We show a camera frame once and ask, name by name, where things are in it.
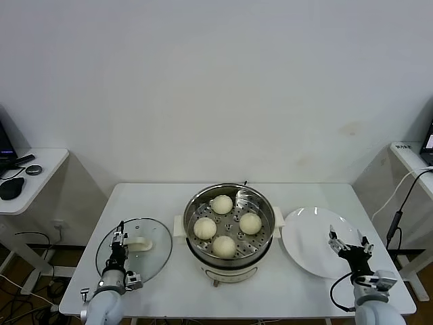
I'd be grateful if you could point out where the white side table with mouse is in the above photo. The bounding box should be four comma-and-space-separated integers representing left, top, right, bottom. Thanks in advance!
0, 148, 71, 295

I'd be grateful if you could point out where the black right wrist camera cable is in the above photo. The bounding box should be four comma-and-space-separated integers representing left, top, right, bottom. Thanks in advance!
330, 272, 357, 311

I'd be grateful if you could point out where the black computer mouse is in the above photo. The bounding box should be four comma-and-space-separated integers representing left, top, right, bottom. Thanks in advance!
0, 177, 26, 201

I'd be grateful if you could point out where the glass pot lid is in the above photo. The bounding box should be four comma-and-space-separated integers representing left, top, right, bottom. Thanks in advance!
95, 217, 174, 288

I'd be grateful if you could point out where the white electric cooker base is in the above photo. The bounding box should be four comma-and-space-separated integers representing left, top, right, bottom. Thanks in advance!
174, 216, 283, 288

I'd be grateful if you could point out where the white steamed baozi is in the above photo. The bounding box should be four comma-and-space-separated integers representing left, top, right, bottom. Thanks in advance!
239, 212, 263, 236
212, 235, 237, 260
193, 217, 217, 240
212, 194, 234, 215

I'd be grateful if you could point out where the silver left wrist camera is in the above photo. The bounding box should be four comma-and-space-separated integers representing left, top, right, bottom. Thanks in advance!
124, 270, 143, 290

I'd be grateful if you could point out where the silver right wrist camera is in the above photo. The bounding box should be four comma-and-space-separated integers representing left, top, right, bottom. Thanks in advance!
359, 269, 398, 289

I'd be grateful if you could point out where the black laptop with white windows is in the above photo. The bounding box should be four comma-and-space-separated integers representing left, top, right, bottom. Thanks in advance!
420, 118, 433, 167

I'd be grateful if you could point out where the white round plate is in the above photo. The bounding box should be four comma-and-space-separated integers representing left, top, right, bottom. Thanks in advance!
282, 207, 365, 279

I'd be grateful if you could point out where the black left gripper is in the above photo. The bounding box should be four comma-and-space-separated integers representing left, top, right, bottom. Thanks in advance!
107, 220, 130, 272

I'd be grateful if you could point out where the black floor cable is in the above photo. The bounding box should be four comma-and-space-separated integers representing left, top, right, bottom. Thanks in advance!
15, 231, 57, 282

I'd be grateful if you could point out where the black laptop with purple screen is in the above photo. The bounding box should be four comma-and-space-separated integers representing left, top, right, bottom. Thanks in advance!
0, 118, 18, 171

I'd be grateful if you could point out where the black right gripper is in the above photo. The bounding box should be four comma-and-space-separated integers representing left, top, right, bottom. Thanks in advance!
327, 224, 375, 277

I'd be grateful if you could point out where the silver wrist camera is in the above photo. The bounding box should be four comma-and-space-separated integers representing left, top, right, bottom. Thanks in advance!
359, 269, 398, 289
124, 270, 143, 290

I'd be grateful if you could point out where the white side table with label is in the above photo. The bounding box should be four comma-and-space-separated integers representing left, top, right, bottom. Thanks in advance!
390, 140, 433, 302

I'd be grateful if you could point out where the white cable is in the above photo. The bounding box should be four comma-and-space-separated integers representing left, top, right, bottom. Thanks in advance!
371, 166, 433, 221

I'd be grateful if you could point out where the black remote stick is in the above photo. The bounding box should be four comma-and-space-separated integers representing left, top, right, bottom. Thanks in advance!
13, 154, 37, 167

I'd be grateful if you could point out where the stainless steel steamer pot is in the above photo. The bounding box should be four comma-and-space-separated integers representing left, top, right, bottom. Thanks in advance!
173, 183, 285, 261

